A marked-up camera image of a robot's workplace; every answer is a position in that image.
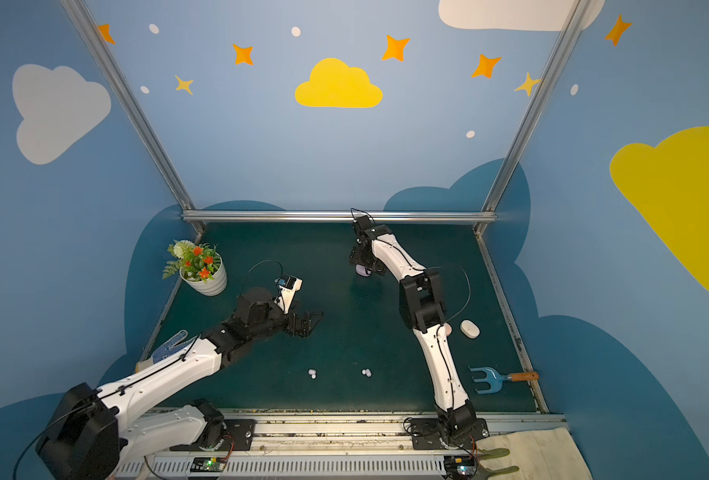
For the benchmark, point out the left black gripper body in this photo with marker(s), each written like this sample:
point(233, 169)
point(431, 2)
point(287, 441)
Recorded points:
point(294, 323)

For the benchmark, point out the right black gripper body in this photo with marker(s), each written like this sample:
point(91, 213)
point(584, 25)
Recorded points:
point(364, 259)

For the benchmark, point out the purple earbud charging case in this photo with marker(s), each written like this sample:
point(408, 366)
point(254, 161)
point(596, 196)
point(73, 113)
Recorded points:
point(364, 271)

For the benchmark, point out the white earbud charging case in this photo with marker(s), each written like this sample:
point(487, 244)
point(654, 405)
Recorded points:
point(469, 329)

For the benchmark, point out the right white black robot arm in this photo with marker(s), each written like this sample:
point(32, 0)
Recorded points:
point(423, 309)

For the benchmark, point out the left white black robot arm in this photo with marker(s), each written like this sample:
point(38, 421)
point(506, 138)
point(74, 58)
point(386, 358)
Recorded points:
point(94, 430)

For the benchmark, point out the white pot with flowers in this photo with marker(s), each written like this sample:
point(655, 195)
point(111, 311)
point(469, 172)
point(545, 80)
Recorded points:
point(198, 265)

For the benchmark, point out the blue dotted work glove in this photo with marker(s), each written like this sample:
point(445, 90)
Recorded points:
point(174, 345)

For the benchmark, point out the left green controller board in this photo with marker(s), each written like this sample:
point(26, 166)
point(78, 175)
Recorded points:
point(208, 464)

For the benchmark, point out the green controller board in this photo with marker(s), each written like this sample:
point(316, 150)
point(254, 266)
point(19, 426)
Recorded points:
point(460, 467)
point(208, 464)

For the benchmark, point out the blue garden fork tool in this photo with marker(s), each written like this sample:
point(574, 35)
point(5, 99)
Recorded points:
point(490, 381)

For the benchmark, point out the right green controller board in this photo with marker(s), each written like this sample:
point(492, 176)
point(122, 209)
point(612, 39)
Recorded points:
point(460, 467)

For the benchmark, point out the beige cloth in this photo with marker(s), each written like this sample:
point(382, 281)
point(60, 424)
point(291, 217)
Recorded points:
point(540, 454)

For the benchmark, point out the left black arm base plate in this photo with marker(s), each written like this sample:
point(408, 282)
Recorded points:
point(225, 436)

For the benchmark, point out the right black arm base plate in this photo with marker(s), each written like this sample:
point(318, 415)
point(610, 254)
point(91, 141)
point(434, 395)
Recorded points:
point(426, 434)

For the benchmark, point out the green handled pliers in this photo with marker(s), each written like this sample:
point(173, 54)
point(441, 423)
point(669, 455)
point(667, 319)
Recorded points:
point(486, 463)

